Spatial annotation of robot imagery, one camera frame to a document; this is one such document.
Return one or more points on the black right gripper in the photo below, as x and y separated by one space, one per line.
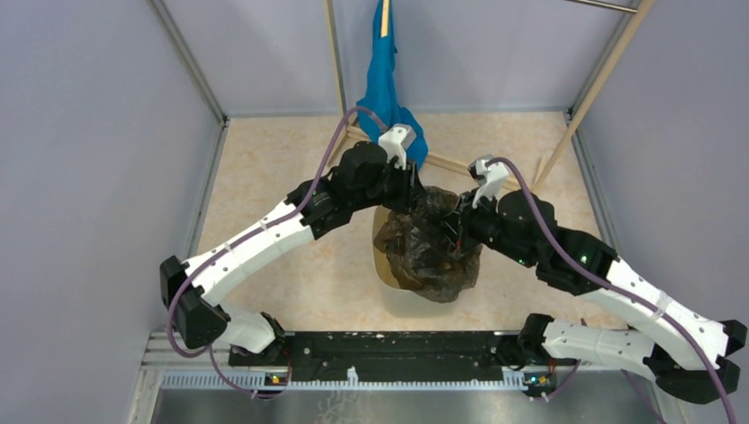
458 222

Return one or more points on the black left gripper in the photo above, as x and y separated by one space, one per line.
411 188

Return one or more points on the dark translucent trash bag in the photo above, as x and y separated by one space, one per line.
411 251

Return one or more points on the beige plastic trash bin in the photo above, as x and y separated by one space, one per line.
405 303

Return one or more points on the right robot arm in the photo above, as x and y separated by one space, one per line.
684 353

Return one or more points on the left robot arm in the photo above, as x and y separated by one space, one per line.
366 176

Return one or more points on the blue hanging cloth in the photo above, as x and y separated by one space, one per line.
381 91

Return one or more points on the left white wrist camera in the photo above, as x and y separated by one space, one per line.
395 142

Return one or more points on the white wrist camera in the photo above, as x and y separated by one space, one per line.
395 142
490 175

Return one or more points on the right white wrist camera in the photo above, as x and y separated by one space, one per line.
490 175

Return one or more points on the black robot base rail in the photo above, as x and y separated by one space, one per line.
395 360

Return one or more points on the wooden clothes rack frame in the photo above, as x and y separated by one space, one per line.
457 59

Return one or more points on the aluminium enclosure post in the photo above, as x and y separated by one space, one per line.
188 60

